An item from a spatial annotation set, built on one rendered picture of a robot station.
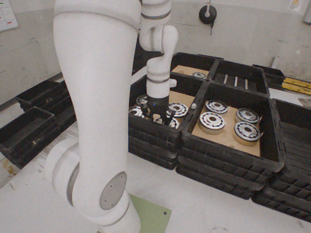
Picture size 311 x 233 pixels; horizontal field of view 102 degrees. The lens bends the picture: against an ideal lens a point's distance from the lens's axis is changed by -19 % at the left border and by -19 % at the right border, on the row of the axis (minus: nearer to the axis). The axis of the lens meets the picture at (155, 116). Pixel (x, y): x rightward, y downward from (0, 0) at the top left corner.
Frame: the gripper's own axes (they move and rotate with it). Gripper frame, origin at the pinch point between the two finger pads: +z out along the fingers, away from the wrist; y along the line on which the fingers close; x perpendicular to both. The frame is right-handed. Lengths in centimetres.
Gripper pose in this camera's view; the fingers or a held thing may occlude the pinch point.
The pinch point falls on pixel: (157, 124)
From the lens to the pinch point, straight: 59.1
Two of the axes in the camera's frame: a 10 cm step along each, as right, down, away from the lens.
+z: 0.0, 7.8, 6.3
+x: 3.5, -5.9, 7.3
